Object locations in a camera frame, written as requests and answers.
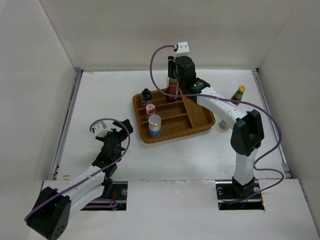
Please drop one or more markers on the brown wicker divided basket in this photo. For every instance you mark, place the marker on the brown wicker divided basket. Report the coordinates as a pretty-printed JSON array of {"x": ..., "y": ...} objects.
[{"x": 180, "y": 118}]

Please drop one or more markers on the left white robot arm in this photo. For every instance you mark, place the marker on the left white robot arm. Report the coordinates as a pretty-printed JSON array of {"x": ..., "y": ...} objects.
[{"x": 53, "y": 208}]

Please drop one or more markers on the white-lid brown spice jar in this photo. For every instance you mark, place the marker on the white-lid brown spice jar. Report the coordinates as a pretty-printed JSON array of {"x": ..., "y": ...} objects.
[{"x": 223, "y": 125}]

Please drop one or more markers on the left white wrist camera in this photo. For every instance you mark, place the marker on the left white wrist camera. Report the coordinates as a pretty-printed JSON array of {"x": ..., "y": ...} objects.
[{"x": 100, "y": 130}]

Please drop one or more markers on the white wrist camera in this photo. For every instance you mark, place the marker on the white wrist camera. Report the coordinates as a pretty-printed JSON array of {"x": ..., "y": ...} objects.
[
  {"x": 182, "y": 48},
  {"x": 100, "y": 130}
]

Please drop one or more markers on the tall clear black-cap bottle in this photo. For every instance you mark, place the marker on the tall clear black-cap bottle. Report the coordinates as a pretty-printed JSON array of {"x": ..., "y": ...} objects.
[{"x": 172, "y": 87}]

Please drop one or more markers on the pink-cap spice bottle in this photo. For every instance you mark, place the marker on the pink-cap spice bottle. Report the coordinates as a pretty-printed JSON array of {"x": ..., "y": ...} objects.
[{"x": 150, "y": 110}]

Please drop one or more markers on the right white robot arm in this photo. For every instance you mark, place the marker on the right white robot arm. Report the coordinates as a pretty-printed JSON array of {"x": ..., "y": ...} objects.
[{"x": 247, "y": 128}]

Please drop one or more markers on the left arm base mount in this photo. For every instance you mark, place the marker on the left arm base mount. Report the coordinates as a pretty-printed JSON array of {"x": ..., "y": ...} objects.
[{"x": 113, "y": 198}]

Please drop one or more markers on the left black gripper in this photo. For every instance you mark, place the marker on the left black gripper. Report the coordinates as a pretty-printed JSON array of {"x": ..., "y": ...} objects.
[{"x": 121, "y": 134}]

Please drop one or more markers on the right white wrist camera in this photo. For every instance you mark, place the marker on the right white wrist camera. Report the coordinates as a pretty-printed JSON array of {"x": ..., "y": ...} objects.
[{"x": 182, "y": 48}]

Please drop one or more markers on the silver-lid blue-label jar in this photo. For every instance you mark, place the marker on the silver-lid blue-label jar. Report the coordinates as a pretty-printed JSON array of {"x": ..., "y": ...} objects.
[{"x": 154, "y": 125}]

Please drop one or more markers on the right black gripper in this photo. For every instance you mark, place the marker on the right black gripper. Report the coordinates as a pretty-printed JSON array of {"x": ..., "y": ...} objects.
[{"x": 171, "y": 65}]

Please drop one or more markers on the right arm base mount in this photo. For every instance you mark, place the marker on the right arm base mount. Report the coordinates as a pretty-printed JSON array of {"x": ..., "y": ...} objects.
[{"x": 231, "y": 200}]

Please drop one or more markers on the yellow-cap red sauce bottle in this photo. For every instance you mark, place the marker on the yellow-cap red sauce bottle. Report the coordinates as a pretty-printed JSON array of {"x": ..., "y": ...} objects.
[{"x": 238, "y": 95}]

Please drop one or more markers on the black-cap spice bottle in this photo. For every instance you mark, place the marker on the black-cap spice bottle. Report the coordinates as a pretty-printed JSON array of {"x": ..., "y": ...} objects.
[{"x": 145, "y": 97}]

